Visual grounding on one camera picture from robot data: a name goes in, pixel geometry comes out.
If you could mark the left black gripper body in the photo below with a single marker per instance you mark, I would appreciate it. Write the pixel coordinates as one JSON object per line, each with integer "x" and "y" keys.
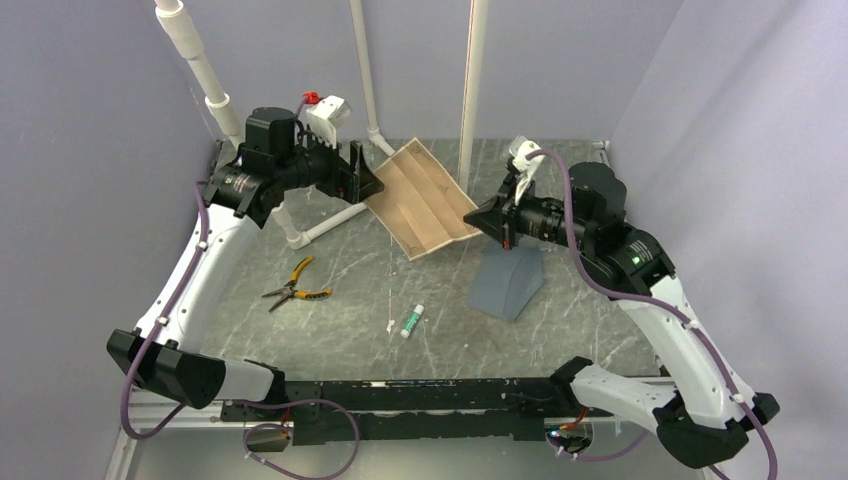
{"x": 319, "y": 165}

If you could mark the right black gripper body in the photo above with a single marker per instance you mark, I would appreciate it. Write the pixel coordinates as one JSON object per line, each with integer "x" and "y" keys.
{"x": 533, "y": 216}

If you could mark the cream paper letter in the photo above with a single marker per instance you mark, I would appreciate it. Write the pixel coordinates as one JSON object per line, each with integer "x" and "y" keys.
{"x": 421, "y": 205}

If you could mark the grey-blue envelope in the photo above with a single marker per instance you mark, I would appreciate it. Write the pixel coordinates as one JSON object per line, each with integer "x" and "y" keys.
{"x": 506, "y": 281}

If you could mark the green white glue stick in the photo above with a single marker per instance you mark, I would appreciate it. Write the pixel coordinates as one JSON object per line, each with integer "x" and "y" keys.
{"x": 412, "y": 321}

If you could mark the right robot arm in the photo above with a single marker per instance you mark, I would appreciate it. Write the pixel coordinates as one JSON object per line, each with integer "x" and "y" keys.
{"x": 705, "y": 416}

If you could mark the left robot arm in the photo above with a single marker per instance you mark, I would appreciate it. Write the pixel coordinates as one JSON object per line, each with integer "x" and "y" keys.
{"x": 280, "y": 152}

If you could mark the white pipe with red stripe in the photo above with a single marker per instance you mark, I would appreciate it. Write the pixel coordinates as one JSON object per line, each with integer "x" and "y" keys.
{"x": 478, "y": 13}

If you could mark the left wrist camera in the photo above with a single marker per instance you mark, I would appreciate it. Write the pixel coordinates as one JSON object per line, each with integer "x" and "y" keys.
{"x": 324, "y": 119}

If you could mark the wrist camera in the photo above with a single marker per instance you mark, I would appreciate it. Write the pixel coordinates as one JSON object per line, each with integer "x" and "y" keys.
{"x": 524, "y": 163}
{"x": 324, "y": 119}

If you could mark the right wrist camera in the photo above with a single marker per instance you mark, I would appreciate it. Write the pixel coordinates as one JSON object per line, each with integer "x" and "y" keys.
{"x": 524, "y": 163}

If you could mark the yellow handled pliers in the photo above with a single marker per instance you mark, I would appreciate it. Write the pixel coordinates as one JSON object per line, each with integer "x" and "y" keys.
{"x": 290, "y": 289}

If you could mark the white PVC pipe frame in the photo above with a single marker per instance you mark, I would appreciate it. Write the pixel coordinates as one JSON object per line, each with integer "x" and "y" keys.
{"x": 177, "y": 23}

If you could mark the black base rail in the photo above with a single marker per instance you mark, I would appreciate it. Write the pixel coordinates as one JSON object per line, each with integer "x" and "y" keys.
{"x": 522, "y": 409}

